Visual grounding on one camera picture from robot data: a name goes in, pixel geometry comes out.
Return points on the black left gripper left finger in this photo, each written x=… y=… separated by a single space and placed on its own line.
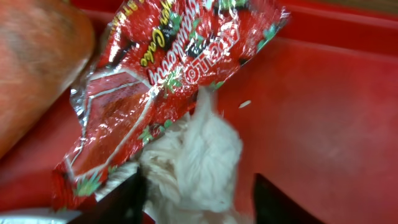
x=124 y=205

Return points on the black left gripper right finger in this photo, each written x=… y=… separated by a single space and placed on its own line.
x=272 y=206

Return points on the white tissue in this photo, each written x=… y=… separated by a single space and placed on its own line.
x=191 y=169

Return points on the red snack wrapper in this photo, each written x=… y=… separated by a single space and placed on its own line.
x=154 y=57

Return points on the orange carrot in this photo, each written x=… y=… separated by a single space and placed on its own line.
x=45 y=45

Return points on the light blue plate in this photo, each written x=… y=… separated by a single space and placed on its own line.
x=38 y=216

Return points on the red plastic tray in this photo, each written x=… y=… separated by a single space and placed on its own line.
x=317 y=111

